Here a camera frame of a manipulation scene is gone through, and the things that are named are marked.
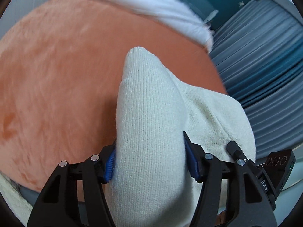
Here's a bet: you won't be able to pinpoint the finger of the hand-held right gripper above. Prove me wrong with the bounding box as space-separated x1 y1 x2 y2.
226 141 248 162

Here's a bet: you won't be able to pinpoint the grey pleated curtain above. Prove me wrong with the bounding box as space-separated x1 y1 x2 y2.
208 0 303 161

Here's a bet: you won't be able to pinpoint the white duvet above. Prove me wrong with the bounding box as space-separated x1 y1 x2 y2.
59 0 215 52

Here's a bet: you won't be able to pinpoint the orange plush blanket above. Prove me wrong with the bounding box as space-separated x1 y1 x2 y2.
0 0 229 194

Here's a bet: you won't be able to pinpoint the cream knit cardigan red buttons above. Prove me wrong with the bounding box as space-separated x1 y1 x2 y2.
104 46 257 227

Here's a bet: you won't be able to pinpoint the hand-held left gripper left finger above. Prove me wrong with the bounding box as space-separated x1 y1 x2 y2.
27 139 117 227

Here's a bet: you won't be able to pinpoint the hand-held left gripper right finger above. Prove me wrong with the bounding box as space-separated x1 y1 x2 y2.
182 131 278 227

